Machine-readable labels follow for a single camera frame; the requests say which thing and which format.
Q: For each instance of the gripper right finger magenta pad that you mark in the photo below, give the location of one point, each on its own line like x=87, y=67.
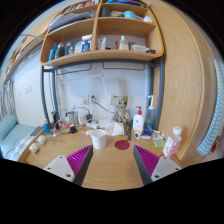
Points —
x=152, y=167

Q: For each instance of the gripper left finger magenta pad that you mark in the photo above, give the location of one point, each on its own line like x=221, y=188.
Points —
x=73, y=167

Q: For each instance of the green small packet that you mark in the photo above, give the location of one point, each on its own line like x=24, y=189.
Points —
x=159, y=143

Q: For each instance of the clear bottle white cap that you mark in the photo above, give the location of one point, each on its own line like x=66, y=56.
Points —
x=172, y=142

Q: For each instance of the dark red round coaster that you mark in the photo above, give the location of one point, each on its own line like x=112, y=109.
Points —
x=122, y=145

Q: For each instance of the white plastic cup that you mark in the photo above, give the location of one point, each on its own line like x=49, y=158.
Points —
x=98, y=137

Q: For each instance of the clear blue spray bottle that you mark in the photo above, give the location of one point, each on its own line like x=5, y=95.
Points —
x=150, y=114

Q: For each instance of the blue cylinder bottle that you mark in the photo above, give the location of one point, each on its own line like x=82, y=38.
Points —
x=46, y=126

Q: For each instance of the white pump bottle red label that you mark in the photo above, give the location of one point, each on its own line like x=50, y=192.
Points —
x=138, y=121

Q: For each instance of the white tissue pack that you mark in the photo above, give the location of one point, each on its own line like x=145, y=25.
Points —
x=114, y=129

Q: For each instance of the Groot figurine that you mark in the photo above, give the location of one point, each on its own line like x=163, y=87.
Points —
x=122, y=114

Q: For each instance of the striped hanging towel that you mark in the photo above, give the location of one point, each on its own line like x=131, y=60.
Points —
x=217, y=124

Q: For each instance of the light blue bed mattress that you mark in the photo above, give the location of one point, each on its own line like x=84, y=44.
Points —
x=14, y=137

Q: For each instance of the wooden wardrobe side panel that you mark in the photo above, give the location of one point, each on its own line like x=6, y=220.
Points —
x=190, y=86

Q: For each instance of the white bottle on shelf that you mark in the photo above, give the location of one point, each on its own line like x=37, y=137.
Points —
x=123, y=44

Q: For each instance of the blue white box on shelf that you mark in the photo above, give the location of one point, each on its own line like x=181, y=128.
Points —
x=86, y=43

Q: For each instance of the wooden wall shelf unit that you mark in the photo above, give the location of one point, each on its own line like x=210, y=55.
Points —
x=105, y=31

